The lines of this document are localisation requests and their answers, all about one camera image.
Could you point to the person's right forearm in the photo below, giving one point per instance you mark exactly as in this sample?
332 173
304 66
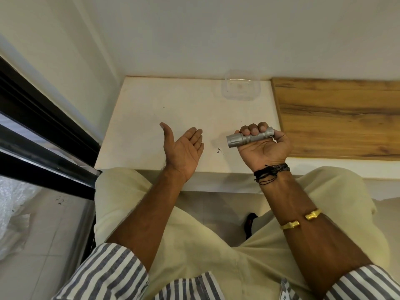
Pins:
306 228

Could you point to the person's right hand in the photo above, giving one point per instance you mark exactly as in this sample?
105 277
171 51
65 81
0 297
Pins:
265 151

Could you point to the person's left little finger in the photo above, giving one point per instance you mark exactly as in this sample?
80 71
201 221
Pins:
200 149

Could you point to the clear plastic container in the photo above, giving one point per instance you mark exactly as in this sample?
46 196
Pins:
240 85

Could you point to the person's left hand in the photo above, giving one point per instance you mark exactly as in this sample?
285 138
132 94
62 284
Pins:
182 154

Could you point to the clear bubble wrap sheet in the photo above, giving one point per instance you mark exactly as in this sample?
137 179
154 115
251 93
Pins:
14 215

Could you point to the brown wooden board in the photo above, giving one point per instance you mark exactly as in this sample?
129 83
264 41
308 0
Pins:
337 118

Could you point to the person's left forearm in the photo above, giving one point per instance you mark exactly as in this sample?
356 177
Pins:
153 212

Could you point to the grey white striped shirt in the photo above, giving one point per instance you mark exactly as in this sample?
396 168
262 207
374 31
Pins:
106 271

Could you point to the silver metal flashlight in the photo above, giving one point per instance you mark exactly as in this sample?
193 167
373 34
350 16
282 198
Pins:
247 139

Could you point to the black window frame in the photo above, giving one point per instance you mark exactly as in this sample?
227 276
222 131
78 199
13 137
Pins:
37 121

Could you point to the cream trousers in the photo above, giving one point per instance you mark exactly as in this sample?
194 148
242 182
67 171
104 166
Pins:
203 246

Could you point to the small black debris specks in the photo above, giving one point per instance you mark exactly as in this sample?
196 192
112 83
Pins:
220 150

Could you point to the person's left thumb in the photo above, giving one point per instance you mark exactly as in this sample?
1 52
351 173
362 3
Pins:
167 133

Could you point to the gold open bangle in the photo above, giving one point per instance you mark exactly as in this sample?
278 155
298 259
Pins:
312 214

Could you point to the black shoe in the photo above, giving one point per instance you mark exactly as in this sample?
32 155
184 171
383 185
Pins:
250 223

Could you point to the person's right thumb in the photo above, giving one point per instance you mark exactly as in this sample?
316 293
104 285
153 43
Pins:
280 136

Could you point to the person's left middle finger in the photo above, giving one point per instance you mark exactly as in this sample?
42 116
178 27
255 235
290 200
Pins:
196 136

